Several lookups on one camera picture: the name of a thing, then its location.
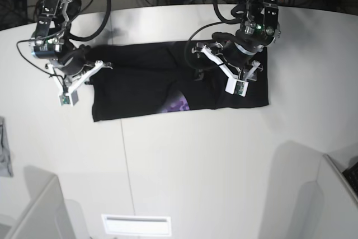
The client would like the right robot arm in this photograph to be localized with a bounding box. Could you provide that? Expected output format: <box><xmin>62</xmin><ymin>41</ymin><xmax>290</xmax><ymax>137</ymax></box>
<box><xmin>26</xmin><ymin>0</ymin><xmax>111</xmax><ymax>91</ymax></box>

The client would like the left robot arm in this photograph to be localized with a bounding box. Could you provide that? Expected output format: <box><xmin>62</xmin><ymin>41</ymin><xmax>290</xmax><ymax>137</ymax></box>
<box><xmin>184</xmin><ymin>0</ymin><xmax>281</xmax><ymax>81</ymax></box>

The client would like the white box lower right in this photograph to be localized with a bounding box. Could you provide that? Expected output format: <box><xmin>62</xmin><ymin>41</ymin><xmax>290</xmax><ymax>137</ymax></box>
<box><xmin>286</xmin><ymin>154</ymin><xmax>357</xmax><ymax>238</ymax></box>

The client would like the white box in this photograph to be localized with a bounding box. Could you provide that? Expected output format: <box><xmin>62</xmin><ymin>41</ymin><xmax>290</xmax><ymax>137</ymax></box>
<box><xmin>1</xmin><ymin>166</ymin><xmax>91</xmax><ymax>238</ymax></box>
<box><xmin>286</xmin><ymin>154</ymin><xmax>357</xmax><ymax>238</ymax></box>

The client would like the black T-shirt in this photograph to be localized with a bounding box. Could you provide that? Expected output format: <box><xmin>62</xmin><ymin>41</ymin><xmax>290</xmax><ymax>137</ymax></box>
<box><xmin>86</xmin><ymin>41</ymin><xmax>269</xmax><ymax>121</ymax></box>

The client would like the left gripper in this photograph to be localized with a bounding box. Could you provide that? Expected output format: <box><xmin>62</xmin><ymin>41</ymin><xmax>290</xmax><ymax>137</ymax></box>
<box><xmin>191</xmin><ymin>41</ymin><xmax>263</xmax><ymax>81</ymax></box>

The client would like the white label plate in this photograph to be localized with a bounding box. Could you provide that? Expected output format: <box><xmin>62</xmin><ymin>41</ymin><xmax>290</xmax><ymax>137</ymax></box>
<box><xmin>101</xmin><ymin>214</ymin><xmax>172</xmax><ymax>237</ymax></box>

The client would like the white box lower left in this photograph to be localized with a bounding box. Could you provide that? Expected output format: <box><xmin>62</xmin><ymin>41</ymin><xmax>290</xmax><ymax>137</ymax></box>
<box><xmin>1</xmin><ymin>166</ymin><xmax>91</xmax><ymax>238</ymax></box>

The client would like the grey cloth at left edge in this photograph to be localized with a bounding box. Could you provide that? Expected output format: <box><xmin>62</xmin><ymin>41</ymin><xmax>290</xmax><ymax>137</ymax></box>
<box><xmin>1</xmin><ymin>116</ymin><xmax>13</xmax><ymax>177</ymax></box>

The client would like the black keyboard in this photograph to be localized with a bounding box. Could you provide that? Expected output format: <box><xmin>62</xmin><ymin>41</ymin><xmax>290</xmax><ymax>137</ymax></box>
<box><xmin>343</xmin><ymin>163</ymin><xmax>358</xmax><ymax>195</ymax></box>

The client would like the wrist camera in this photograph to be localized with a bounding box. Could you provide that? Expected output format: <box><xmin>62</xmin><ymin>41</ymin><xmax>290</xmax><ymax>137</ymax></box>
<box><xmin>59</xmin><ymin>91</ymin><xmax>79</xmax><ymax>106</ymax></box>
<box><xmin>225</xmin><ymin>78</ymin><xmax>249</xmax><ymax>97</ymax></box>

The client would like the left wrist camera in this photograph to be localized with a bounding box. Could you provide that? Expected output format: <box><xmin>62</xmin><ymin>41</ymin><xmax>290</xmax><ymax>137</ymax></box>
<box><xmin>225</xmin><ymin>78</ymin><xmax>249</xmax><ymax>97</ymax></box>

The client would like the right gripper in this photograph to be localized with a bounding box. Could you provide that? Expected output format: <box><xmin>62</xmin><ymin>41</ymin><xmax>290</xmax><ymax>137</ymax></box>
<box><xmin>46</xmin><ymin>47</ymin><xmax>113</xmax><ymax>88</ymax></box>

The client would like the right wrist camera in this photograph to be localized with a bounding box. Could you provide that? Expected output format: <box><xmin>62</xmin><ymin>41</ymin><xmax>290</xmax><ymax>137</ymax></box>
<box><xmin>59</xmin><ymin>91</ymin><xmax>79</xmax><ymax>106</ymax></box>

